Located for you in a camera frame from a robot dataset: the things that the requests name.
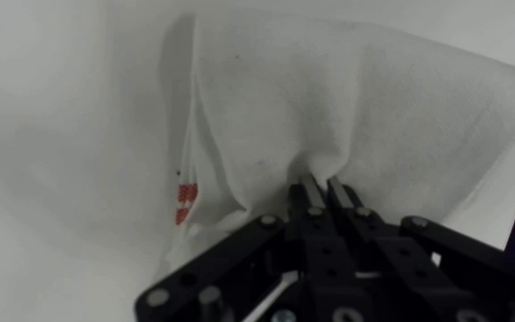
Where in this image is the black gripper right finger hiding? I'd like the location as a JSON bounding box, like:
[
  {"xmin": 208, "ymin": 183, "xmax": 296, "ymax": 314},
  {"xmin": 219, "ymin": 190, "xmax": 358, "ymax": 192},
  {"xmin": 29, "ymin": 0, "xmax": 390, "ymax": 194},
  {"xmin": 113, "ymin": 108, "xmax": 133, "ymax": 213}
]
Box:
[{"xmin": 328, "ymin": 176, "xmax": 515, "ymax": 322}]

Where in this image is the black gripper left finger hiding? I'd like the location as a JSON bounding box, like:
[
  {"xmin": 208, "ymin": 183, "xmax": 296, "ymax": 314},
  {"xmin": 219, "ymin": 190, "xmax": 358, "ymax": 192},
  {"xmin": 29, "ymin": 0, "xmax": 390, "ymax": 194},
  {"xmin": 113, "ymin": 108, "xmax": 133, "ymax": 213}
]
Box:
[{"xmin": 135, "ymin": 172, "xmax": 362, "ymax": 322}]

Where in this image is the white towel with red tag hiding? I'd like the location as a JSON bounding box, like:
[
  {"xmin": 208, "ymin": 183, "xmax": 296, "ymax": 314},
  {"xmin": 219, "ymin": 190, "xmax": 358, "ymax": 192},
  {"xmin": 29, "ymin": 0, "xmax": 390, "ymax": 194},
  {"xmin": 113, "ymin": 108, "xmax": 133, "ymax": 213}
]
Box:
[{"xmin": 152, "ymin": 11, "xmax": 515, "ymax": 285}]

